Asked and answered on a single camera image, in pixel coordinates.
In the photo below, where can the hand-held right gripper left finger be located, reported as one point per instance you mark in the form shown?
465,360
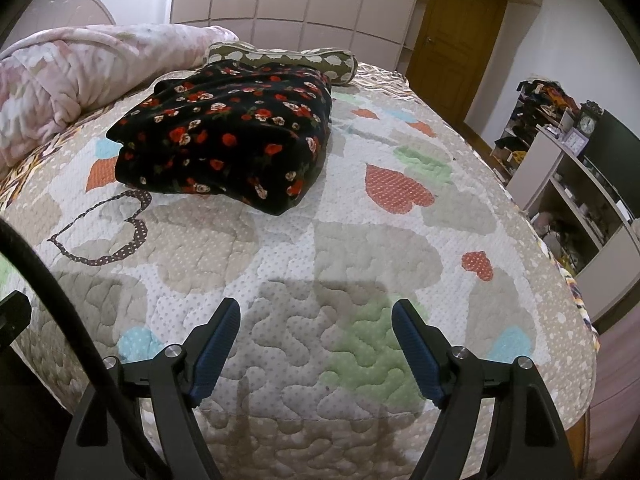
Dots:
220,345

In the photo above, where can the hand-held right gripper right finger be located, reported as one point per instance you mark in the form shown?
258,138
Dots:
417,355

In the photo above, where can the black floral dress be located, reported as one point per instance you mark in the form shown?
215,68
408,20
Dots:
225,135

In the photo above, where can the heart-patterned quilted bedspread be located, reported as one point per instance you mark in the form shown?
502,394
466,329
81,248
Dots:
325,240

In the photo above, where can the grey shelf unit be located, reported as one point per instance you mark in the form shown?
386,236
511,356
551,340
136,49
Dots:
600,240

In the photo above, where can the pink fluffy comforter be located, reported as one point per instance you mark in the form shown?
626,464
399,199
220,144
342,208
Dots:
75,70

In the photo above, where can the small white desk calendar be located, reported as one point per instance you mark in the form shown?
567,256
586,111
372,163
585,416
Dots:
576,140

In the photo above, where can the pile of clutter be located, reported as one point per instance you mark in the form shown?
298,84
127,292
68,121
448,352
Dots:
535,110

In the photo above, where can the black television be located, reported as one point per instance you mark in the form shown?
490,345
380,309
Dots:
620,155

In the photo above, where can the dark ornate table clock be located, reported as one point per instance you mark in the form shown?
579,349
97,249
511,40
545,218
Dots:
589,121

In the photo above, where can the olive polka-dot pillow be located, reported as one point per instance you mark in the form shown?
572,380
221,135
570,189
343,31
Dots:
335,62

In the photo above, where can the pink arched headboard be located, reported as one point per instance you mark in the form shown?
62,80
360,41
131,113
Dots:
65,10

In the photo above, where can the wooden door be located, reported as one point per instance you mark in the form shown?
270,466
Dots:
455,45

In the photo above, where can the beige wardrobe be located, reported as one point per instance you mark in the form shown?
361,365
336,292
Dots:
300,0

